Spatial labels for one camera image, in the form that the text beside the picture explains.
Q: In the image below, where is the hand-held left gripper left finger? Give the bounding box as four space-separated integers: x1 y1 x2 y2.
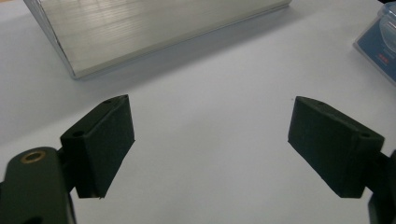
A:
60 94 136 200

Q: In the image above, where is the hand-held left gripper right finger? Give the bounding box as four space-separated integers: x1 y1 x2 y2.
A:
287 95 386 199

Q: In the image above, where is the silver metal box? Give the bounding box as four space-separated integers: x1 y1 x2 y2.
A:
22 0 292 80

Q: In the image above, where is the blue blister pack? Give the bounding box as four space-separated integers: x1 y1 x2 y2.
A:
352 1 396 87

